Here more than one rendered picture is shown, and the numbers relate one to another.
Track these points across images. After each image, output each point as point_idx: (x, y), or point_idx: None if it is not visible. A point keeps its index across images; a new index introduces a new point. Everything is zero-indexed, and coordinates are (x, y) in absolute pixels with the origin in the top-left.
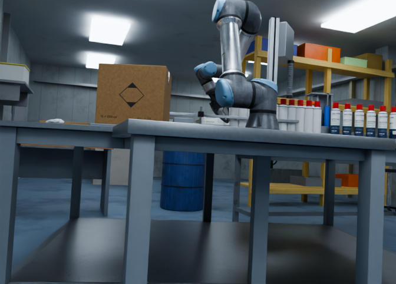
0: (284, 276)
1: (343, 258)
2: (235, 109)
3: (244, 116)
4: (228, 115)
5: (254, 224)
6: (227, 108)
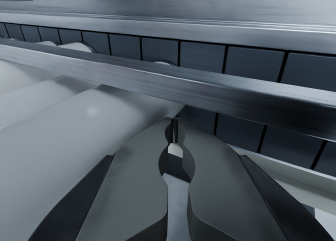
0: None
1: None
2: (20, 124)
3: (26, 86)
4: (153, 73)
5: None
6: (91, 204)
